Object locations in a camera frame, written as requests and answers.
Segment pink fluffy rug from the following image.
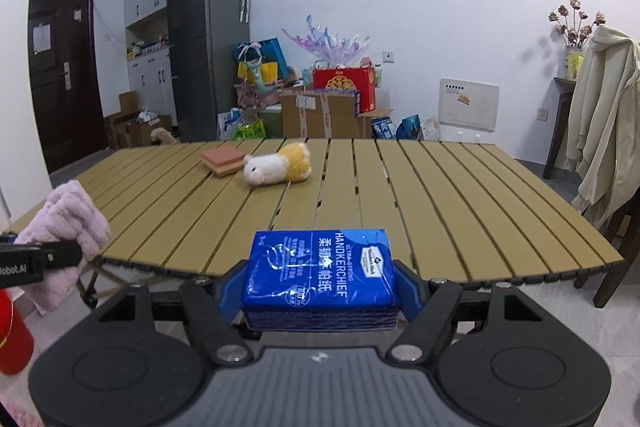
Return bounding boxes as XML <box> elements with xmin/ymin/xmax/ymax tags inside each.
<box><xmin>1</xmin><ymin>389</ymin><xmax>43</xmax><ymax>427</ymax></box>

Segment pink layered sponge block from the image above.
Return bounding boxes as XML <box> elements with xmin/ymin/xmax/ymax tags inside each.
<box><xmin>201</xmin><ymin>145</ymin><xmax>245</xmax><ymax>178</ymax></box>

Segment grey refrigerator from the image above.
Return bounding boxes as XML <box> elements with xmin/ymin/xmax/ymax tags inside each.
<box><xmin>167</xmin><ymin>0</ymin><xmax>250</xmax><ymax>142</ymax></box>

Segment blue gift bag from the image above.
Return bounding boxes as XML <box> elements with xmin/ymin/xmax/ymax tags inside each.
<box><xmin>232</xmin><ymin>38</ymin><xmax>288</xmax><ymax>94</ymax></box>

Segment white alpaca plush toy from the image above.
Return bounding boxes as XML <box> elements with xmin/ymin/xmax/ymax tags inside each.
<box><xmin>243</xmin><ymin>142</ymin><xmax>312</xmax><ymax>186</ymax></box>

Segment iridescent ribbon decoration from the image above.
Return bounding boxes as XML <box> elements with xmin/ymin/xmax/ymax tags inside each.
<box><xmin>282</xmin><ymin>15</ymin><xmax>371</xmax><ymax>67</ymax></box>

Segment dark brown door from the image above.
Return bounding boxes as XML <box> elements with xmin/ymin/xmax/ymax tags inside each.
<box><xmin>27</xmin><ymin>0</ymin><xmax>107</xmax><ymax>173</ymax></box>

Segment white wall heater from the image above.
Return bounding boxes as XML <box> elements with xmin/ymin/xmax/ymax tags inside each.
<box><xmin>437</xmin><ymin>78</ymin><xmax>500</xmax><ymax>132</ymax></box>

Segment red gift box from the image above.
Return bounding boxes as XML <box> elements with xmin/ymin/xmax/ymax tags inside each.
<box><xmin>311</xmin><ymin>67</ymin><xmax>376</xmax><ymax>113</ymax></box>

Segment large cardboard box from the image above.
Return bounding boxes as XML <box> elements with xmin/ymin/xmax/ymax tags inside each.
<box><xmin>280</xmin><ymin>90</ymin><xmax>390</xmax><ymax>139</ymax></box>

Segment pink fluffy headband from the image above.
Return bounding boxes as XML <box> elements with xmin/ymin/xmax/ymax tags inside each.
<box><xmin>15</xmin><ymin>180</ymin><xmax>111</xmax><ymax>313</ymax></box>

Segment tan folding camping table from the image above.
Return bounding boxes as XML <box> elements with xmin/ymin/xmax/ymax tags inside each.
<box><xmin>6</xmin><ymin>136</ymin><xmax>626</xmax><ymax>308</ymax></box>

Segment beige hooded jacket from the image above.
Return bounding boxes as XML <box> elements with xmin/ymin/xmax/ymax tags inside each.
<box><xmin>566</xmin><ymin>26</ymin><xmax>639</xmax><ymax>229</ymax></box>

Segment blue handkerchief tissue pack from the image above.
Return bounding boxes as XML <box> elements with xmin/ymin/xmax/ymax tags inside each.
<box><xmin>241</xmin><ymin>229</ymin><xmax>399</xmax><ymax>332</ymax></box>

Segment open cardboard box floor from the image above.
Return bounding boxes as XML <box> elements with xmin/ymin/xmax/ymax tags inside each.
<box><xmin>103</xmin><ymin>91</ymin><xmax>172</xmax><ymax>148</ymax></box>

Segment red plastic bucket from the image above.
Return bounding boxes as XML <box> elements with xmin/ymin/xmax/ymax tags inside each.
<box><xmin>0</xmin><ymin>289</ymin><xmax>34</xmax><ymax>376</ymax></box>

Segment white kitchen cabinets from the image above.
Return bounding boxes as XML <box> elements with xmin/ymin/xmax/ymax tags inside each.
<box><xmin>124</xmin><ymin>0</ymin><xmax>177</xmax><ymax>124</ymax></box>

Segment dried flower bouquet vase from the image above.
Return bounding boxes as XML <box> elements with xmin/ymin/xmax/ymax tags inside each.
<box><xmin>548</xmin><ymin>0</ymin><xmax>606</xmax><ymax>80</ymax></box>

